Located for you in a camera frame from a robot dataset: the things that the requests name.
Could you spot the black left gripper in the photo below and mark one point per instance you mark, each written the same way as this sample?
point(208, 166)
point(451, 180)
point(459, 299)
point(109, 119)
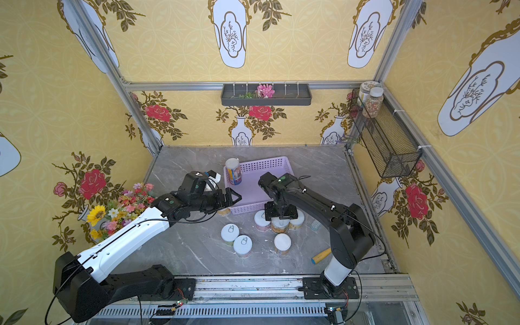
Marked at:
point(219, 198)

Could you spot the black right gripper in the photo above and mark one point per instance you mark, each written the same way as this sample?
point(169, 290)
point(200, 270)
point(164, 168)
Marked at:
point(280, 211)

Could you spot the tall colourful mixed-food can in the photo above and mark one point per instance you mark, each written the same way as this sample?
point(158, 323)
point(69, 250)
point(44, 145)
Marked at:
point(234, 173)

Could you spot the orange can plain white lid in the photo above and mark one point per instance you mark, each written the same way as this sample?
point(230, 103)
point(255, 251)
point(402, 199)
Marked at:
point(282, 243)

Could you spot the small yellow label can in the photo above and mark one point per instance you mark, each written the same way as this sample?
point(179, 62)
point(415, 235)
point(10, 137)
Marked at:
point(224, 212)

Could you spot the yellow peach can white lid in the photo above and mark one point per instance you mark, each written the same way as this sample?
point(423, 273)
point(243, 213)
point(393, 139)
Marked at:
point(279, 225)

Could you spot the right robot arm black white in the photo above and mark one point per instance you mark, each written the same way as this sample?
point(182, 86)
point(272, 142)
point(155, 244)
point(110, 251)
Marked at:
point(351, 236)

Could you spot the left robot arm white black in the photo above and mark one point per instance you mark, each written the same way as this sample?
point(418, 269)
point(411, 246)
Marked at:
point(84, 284)

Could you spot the pink purple label can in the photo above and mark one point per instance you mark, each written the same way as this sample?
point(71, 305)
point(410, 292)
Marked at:
point(243, 246)

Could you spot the pink flower on shelf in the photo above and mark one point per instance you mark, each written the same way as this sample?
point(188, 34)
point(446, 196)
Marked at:
point(265, 91)

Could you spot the artificial flower bouquet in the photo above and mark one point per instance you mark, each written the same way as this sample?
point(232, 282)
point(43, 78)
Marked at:
point(106, 220)

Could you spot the spice jar white lid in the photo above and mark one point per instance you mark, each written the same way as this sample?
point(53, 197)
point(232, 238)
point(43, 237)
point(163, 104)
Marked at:
point(373, 102)

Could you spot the spice jar behind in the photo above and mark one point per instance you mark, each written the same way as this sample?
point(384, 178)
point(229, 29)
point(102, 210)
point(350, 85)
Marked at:
point(365, 89)

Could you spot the teal garden fork yellow handle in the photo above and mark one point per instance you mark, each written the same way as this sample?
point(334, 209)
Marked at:
point(321, 256)

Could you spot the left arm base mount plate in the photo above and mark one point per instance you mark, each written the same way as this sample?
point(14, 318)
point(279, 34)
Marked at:
point(173, 290)

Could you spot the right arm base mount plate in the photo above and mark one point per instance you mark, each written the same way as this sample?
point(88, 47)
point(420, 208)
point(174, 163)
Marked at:
point(314, 288)

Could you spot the dark grey wall shelf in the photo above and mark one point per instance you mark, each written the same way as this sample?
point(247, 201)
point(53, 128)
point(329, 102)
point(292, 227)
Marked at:
point(287, 94)

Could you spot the black wire mesh basket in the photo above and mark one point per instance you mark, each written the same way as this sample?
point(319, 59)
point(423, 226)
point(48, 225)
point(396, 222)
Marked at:
point(390, 144)

